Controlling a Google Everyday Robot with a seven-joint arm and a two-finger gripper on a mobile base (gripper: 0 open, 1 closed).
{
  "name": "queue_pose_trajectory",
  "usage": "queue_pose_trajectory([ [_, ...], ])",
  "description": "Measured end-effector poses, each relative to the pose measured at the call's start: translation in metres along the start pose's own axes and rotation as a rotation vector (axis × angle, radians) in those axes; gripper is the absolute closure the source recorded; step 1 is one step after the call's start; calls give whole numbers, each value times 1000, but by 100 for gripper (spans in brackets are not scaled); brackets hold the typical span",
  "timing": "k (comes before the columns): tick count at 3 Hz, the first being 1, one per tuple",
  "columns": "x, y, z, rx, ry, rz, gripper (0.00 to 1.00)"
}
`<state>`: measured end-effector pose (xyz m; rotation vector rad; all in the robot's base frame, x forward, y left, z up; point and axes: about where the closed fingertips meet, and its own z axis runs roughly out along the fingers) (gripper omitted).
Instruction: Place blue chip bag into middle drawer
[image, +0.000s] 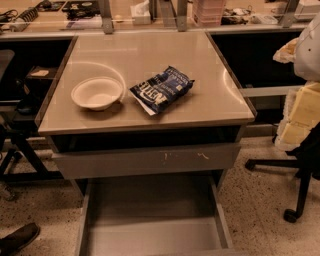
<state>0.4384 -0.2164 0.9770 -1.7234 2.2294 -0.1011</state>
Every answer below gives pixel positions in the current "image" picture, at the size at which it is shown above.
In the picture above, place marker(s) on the white tissue box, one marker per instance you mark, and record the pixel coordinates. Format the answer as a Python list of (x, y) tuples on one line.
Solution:
[(140, 13)]

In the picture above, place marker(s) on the white device on bench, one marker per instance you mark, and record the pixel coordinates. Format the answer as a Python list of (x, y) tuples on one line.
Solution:
[(307, 9)]

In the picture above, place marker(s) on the black office chair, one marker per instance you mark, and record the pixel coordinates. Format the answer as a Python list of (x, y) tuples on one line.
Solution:
[(306, 160)]

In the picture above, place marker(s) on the open grey middle drawer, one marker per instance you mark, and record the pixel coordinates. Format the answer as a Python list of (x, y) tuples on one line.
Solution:
[(154, 215)]

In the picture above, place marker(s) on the metal frame post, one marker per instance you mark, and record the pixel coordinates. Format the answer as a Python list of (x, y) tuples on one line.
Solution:
[(287, 19), (105, 12), (181, 15)]

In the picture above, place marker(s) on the dark shoe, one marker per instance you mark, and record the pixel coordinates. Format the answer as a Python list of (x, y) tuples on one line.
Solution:
[(19, 239)]

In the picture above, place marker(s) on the black chair base left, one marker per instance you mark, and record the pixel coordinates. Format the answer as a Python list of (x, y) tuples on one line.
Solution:
[(22, 149)]

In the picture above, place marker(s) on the metal frame post left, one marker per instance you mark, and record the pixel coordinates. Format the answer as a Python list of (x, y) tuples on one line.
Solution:
[(105, 12)]

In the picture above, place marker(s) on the metal frame post right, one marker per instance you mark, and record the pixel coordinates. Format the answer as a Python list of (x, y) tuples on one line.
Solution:
[(287, 19)]

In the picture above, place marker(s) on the metal frame post middle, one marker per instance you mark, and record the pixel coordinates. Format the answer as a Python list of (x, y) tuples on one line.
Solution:
[(181, 15)]

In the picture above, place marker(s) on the pink plastic crate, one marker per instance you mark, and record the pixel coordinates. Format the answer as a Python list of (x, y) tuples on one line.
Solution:
[(208, 13)]

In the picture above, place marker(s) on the white paper bowl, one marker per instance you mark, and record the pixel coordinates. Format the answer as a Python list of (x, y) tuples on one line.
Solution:
[(97, 93)]

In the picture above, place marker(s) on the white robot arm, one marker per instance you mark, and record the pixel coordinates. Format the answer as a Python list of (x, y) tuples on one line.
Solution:
[(303, 52)]

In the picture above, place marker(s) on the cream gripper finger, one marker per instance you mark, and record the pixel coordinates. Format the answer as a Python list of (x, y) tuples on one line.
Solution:
[(301, 113)]

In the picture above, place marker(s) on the closed grey top drawer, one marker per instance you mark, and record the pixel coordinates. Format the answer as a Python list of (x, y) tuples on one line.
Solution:
[(143, 161)]

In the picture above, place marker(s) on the grey drawer cabinet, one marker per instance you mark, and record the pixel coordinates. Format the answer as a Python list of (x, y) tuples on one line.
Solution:
[(145, 126)]

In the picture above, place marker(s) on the blue chip bag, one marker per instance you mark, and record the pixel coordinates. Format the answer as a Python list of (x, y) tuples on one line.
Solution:
[(157, 93)]

